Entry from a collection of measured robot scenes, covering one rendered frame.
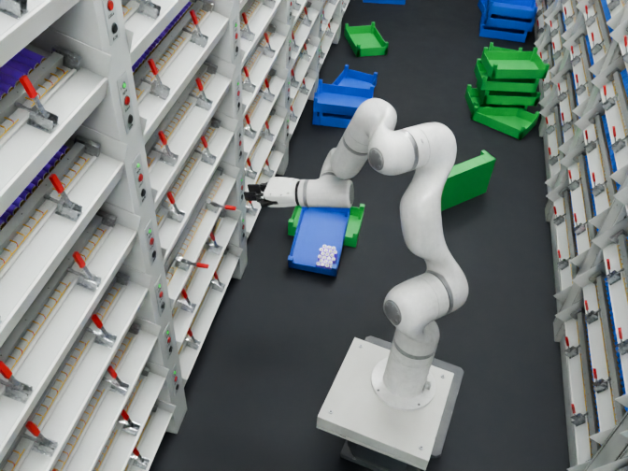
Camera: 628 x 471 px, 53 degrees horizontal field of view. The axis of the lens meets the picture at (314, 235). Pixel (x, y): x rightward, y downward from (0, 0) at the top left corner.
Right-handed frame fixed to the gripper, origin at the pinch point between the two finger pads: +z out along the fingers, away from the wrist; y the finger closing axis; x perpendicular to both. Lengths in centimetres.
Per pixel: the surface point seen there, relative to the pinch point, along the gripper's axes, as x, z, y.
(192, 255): 8.4, 14.7, 20.7
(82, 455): 8, 15, 88
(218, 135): -12.0, 13.2, -13.5
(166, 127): -33.6, 11.4, 15.8
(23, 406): -29, 5, 98
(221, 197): 8.2, 15.2, -7.3
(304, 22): 5, 19, -140
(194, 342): 44, 23, 26
